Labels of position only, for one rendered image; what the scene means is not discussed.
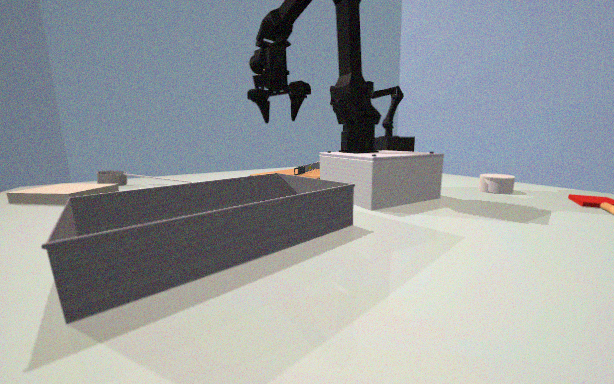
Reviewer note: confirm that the orange wooden board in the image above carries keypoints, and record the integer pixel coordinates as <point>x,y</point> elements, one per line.
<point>310,174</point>

